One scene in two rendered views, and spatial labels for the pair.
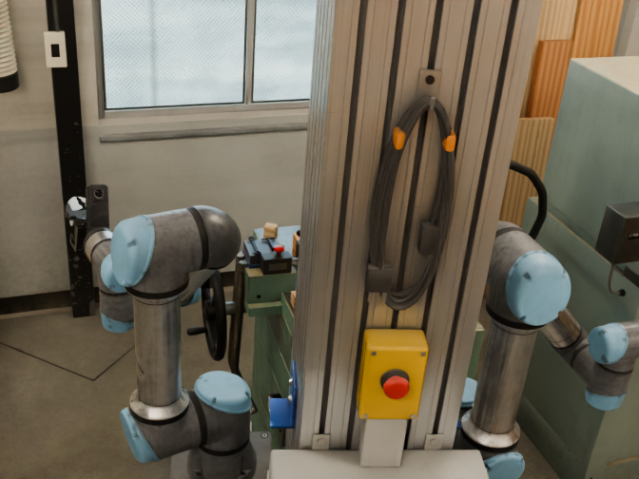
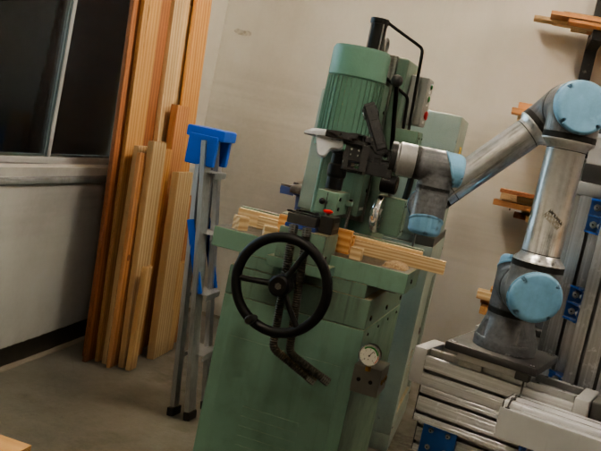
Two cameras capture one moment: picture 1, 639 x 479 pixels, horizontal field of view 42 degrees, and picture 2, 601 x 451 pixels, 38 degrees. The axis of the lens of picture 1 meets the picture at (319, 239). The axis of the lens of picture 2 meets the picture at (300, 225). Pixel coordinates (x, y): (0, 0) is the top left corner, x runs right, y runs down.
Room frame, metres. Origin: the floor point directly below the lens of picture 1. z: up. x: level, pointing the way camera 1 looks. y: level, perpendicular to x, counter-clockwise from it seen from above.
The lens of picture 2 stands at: (0.61, 2.18, 1.24)
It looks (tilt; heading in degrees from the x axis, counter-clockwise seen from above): 6 degrees down; 305
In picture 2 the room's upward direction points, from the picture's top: 12 degrees clockwise
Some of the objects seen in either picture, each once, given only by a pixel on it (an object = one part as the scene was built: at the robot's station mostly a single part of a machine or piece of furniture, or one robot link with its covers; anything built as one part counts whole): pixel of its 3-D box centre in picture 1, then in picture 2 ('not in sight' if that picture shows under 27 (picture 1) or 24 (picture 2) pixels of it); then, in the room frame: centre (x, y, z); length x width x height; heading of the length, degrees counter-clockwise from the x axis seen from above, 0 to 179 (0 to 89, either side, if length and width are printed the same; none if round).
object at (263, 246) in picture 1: (266, 254); (313, 220); (1.98, 0.14, 0.99); 0.13 x 0.11 x 0.06; 19
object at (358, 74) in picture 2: not in sight; (351, 99); (2.05, -0.04, 1.35); 0.18 x 0.18 x 0.31
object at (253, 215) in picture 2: not in sight; (326, 236); (2.05, -0.06, 0.93); 0.60 x 0.02 x 0.05; 19
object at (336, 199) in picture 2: not in sight; (332, 204); (2.06, -0.06, 1.03); 0.14 x 0.07 x 0.09; 109
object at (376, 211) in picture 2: not in sight; (376, 214); (1.98, -0.20, 1.02); 0.12 x 0.03 x 0.12; 109
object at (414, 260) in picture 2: not in sight; (348, 244); (1.97, -0.07, 0.92); 0.60 x 0.02 x 0.04; 19
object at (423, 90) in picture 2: not in sight; (418, 101); (2.02, -0.39, 1.40); 0.10 x 0.06 x 0.16; 109
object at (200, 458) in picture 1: (222, 449); (508, 328); (1.34, 0.17, 0.87); 0.15 x 0.15 x 0.10
